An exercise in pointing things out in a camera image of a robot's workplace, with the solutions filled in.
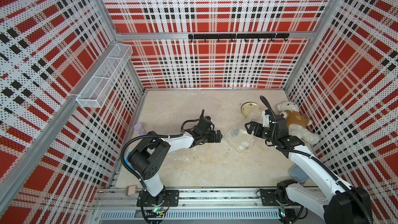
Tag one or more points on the small beige box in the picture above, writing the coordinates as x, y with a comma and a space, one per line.
131, 190

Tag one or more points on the white teddy bear brown shirt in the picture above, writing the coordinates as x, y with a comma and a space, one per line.
296, 123

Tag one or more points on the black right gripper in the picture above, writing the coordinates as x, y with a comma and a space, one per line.
258, 127

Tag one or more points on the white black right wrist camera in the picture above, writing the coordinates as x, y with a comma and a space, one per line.
266, 117

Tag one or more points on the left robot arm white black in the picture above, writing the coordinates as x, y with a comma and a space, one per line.
144, 155

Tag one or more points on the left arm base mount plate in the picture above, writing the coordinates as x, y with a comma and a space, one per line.
164, 199

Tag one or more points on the black wall hook rail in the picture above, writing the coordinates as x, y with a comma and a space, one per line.
271, 36

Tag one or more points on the white wire mesh shelf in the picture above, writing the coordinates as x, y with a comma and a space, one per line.
111, 64

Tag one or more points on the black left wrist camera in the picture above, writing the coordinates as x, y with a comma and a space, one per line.
205, 122

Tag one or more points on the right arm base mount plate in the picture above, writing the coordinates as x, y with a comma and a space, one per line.
268, 198

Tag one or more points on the cream dinner plate black characters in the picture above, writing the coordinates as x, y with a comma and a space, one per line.
249, 108

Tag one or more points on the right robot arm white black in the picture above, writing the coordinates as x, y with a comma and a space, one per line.
337, 202

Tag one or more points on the grey blue zip pouch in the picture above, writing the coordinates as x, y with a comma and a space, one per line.
298, 174

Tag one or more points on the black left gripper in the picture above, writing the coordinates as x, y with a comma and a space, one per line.
212, 138

